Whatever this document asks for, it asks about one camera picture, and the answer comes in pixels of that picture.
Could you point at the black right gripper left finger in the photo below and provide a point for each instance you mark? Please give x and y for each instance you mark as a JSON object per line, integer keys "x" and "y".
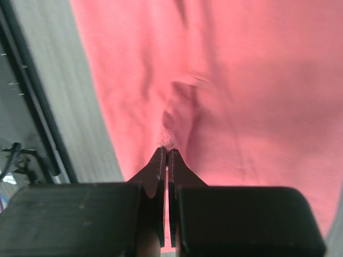
{"x": 91, "y": 219}

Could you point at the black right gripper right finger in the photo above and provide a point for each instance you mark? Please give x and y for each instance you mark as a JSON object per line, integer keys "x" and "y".
{"x": 209, "y": 220}

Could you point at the pink t-shirt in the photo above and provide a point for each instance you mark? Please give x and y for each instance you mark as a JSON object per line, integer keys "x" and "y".
{"x": 249, "y": 92}

